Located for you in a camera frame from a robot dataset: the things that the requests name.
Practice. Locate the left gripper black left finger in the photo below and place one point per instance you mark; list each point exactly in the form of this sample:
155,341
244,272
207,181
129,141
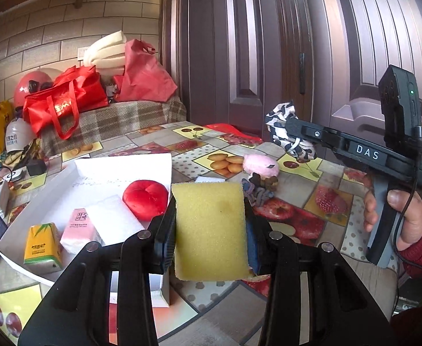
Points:
75,311

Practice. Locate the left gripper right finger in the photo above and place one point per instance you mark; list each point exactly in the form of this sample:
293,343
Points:
341,309

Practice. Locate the pink tissue pack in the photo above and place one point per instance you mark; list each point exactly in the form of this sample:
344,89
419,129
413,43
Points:
78,232

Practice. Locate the white foam block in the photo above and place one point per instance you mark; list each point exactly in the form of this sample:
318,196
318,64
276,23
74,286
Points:
113,220

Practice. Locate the yellow tissue pack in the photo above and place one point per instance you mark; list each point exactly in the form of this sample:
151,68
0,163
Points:
42,253

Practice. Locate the black white patterned cloth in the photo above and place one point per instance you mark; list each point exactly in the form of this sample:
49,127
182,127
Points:
301,150

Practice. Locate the red plush cushion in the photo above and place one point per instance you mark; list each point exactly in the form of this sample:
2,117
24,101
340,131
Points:
146,199

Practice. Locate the dark braided rope toy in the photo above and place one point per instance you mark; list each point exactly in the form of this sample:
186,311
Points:
256,196

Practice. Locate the yellow sponge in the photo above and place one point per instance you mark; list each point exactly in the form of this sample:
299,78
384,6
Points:
211,239

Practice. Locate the person right hand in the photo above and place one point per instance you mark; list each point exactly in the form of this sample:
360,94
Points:
411,231

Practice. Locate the fruit pattern tablecloth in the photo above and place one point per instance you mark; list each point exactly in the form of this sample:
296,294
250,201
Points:
313,203

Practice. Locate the white cardboard tray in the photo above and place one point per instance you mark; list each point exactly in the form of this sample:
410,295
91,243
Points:
83,183

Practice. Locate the pink fluffy plush ball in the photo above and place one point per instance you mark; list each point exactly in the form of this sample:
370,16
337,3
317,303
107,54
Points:
263,165

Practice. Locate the white box stack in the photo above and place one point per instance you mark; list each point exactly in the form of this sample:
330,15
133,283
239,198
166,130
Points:
5,193

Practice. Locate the black power adapter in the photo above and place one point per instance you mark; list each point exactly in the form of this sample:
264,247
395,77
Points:
36,167

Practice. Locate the plaid cloth covered bench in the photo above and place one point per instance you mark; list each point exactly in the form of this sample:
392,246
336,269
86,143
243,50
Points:
112,121

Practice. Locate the red flat plastic bag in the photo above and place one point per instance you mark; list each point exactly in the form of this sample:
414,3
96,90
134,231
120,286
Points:
227,128

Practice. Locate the white hard hat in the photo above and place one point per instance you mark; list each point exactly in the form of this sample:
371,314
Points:
18,135

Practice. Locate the brown metal door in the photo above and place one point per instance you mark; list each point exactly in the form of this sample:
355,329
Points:
235,60

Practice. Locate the red tote bag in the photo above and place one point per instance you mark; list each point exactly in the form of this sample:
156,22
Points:
77,90

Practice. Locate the red paper bag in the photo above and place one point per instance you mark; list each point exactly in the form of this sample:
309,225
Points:
144,78

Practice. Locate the red helmet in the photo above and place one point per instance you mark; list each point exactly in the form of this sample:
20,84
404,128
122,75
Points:
30,83

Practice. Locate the cream foam stack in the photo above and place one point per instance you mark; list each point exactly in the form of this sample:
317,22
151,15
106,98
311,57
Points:
107,55

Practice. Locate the black door handle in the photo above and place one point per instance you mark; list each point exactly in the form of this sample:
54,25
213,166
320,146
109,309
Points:
302,73

